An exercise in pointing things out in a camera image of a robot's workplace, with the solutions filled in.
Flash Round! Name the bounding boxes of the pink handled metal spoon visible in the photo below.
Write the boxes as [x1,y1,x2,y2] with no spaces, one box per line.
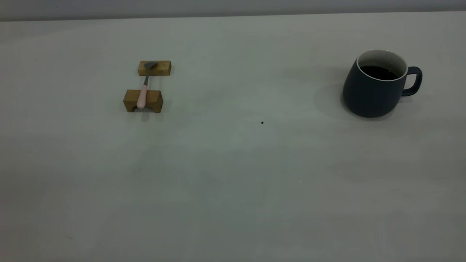
[137,61,158,110]

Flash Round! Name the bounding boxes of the dark grey ceramic mug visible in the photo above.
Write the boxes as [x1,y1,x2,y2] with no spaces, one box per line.
[341,49,423,118]

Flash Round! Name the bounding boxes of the dark coffee liquid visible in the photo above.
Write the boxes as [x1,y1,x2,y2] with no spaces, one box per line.
[360,65,398,81]

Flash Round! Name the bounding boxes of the arched wooden block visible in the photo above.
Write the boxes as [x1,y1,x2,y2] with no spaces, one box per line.
[123,89,163,113]

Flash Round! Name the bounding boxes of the flat rectangular wooden block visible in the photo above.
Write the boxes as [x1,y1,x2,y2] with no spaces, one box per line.
[138,60,171,76]

